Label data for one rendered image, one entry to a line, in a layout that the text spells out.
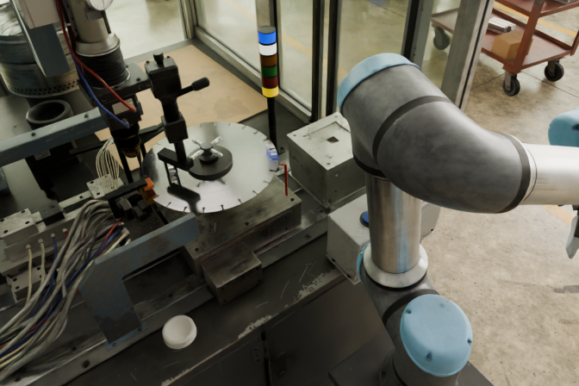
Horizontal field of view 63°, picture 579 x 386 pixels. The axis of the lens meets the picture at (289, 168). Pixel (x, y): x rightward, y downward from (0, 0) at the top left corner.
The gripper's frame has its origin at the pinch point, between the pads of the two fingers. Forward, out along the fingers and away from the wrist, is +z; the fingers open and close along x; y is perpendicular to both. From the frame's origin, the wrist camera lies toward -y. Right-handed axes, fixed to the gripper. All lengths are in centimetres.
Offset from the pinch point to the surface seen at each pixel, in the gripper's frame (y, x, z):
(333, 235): -47.4, -7.9, 6.5
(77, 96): -140, 29, 6
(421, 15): -36, 17, -37
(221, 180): -74, -7, -4
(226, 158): -75, -1, -5
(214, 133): -83, 9, -4
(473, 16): -26.6, 12.1, -39.6
